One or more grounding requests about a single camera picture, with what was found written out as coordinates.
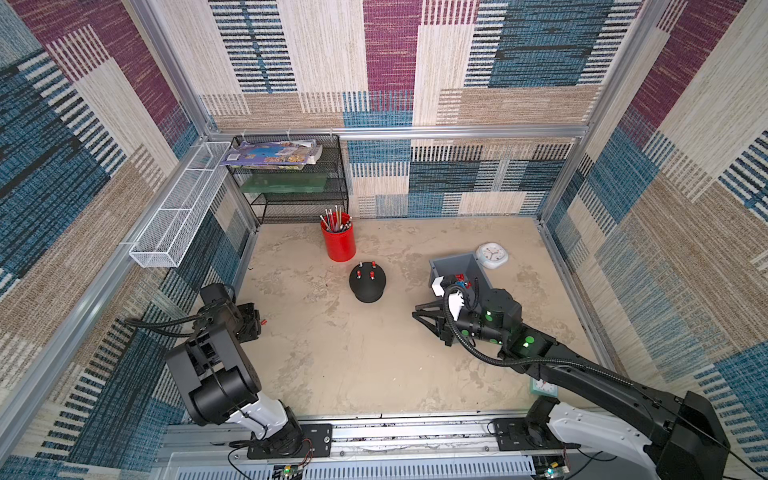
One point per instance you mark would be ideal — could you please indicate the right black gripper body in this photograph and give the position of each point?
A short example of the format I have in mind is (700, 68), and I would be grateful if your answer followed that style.
(447, 324)

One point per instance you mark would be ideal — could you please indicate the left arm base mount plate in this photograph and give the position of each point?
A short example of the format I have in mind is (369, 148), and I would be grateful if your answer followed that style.
(313, 440)

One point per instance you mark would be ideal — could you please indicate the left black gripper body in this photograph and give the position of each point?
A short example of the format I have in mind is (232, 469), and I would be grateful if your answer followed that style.
(248, 327)

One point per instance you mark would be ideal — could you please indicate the small teal square clock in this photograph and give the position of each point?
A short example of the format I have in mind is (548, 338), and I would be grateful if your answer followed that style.
(543, 388)

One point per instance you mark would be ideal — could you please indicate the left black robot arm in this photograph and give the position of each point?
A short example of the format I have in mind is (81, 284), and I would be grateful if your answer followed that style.
(217, 382)

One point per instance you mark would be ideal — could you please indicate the colourful book on shelf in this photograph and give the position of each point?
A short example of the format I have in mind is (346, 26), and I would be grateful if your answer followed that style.
(280, 155)

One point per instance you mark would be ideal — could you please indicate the grey plastic parts bin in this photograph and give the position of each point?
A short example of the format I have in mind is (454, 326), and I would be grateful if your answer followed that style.
(466, 264)

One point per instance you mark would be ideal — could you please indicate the black dome screw base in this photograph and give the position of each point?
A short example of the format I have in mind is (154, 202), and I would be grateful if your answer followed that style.
(365, 289)

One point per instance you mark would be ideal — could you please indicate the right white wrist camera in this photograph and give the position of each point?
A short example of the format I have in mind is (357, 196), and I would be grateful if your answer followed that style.
(458, 299)

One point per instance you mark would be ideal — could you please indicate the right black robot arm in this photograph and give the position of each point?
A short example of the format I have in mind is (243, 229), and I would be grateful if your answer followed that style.
(673, 437)

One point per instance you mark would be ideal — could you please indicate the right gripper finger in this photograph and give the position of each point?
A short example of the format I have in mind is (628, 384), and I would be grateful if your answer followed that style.
(434, 323)
(431, 308)

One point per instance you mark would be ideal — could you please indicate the red sleeves in bin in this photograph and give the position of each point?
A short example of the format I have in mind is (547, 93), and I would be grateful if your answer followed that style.
(462, 280)

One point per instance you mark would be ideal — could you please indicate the black wire shelf rack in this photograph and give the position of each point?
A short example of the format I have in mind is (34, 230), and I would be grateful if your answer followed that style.
(278, 196)

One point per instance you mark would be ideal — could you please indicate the round white clock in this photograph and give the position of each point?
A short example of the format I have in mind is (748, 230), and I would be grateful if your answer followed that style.
(491, 255)

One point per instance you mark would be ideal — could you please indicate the white mesh wall basket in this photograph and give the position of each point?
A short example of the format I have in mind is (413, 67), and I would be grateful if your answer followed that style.
(164, 242)

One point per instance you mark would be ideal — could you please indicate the red pen cup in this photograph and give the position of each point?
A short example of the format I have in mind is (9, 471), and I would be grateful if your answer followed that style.
(338, 232)

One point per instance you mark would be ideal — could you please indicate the green board on shelf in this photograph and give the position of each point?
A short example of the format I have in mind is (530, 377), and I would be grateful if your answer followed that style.
(284, 183)

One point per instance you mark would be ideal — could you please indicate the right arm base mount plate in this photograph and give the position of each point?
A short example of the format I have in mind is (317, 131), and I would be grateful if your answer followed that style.
(517, 434)

